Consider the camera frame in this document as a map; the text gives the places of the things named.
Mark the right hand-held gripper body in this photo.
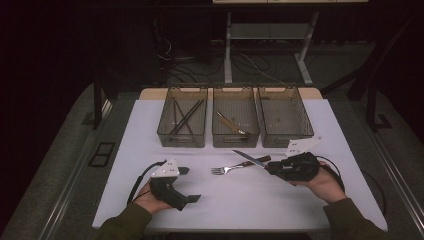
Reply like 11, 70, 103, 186
281, 136, 324, 183

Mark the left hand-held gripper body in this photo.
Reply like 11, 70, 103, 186
148, 158, 189, 212

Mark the smoky translucent plastic bin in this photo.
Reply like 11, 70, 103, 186
211, 86, 260, 149
156, 86, 209, 149
258, 86, 315, 149

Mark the translucent orange plastic spoon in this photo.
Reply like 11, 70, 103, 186
219, 114, 244, 134

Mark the person's left hand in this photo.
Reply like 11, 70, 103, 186
132, 181, 173, 215

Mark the person's right hand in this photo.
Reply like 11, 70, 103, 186
292, 160, 348, 205

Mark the black metal stand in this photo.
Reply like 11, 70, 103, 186
364, 81, 394, 133
81, 74, 113, 131

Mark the black diagonal strut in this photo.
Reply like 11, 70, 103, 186
320, 14, 419, 101

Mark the left hand-held gripper cable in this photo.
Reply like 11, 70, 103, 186
127, 160, 167, 205

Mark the hand-held gripper cable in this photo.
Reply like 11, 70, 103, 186
315, 155, 346, 194
127, 160, 167, 205

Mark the wood-handled steel fork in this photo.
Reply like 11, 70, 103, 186
210, 154, 272, 176

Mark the right hand-held gripper cable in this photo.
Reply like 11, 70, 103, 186
315, 155, 346, 194

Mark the black rectangular floor frame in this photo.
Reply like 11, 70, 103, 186
88, 141, 117, 168

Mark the metal floor rail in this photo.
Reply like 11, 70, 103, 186
366, 126, 424, 231
39, 99, 113, 240

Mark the thin black cable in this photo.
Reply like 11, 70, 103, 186
361, 169, 388, 218

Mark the black floor cable bundle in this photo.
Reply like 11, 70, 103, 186
154, 36, 278, 86

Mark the white floor cable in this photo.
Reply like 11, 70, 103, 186
239, 53, 288, 86

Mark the white metal desk frame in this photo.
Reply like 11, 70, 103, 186
213, 0, 369, 86

